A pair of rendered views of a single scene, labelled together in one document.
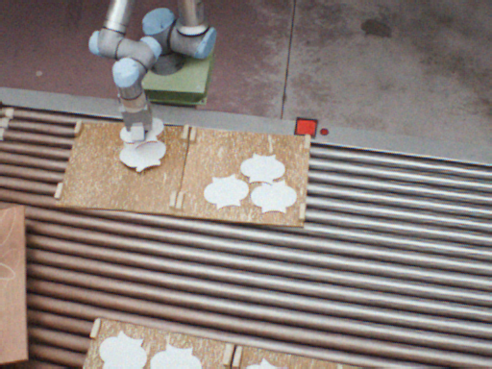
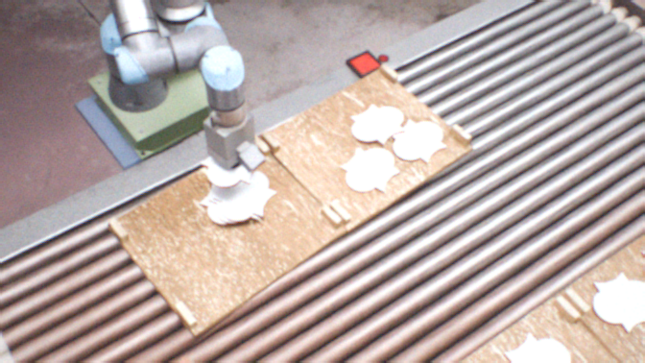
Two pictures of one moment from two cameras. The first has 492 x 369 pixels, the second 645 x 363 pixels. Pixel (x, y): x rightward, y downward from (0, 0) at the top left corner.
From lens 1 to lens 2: 1.14 m
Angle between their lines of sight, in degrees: 32
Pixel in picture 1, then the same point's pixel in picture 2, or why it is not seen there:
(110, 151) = (190, 227)
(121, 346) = not seen: outside the picture
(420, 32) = not seen: outside the picture
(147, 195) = (294, 236)
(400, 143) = (457, 25)
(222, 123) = (277, 114)
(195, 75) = (194, 84)
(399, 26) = not seen: outside the picture
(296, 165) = (401, 101)
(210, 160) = (317, 154)
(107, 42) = (152, 52)
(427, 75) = (299, 14)
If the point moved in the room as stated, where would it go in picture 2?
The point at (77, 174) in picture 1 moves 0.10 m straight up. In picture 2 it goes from (180, 280) to (174, 255)
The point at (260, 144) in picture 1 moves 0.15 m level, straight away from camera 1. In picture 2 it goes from (346, 106) to (304, 76)
